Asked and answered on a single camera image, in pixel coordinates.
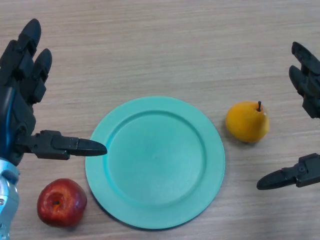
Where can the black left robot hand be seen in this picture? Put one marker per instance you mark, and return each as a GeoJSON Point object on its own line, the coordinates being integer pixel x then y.
{"type": "Point", "coordinates": [21, 110]}

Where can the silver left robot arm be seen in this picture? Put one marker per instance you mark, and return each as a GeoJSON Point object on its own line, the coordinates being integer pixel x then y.
{"type": "Point", "coordinates": [7, 197]}

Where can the yellow pear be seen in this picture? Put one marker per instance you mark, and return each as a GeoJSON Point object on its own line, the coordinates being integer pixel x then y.
{"type": "Point", "coordinates": [247, 122]}

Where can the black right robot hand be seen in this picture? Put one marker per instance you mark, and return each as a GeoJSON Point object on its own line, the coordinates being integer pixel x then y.
{"type": "Point", "coordinates": [306, 75]}

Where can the red apple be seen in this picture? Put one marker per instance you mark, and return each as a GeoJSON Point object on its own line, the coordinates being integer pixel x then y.
{"type": "Point", "coordinates": [61, 203]}

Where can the green round plate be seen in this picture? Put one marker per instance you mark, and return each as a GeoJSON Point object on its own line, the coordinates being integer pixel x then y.
{"type": "Point", "coordinates": [155, 163]}

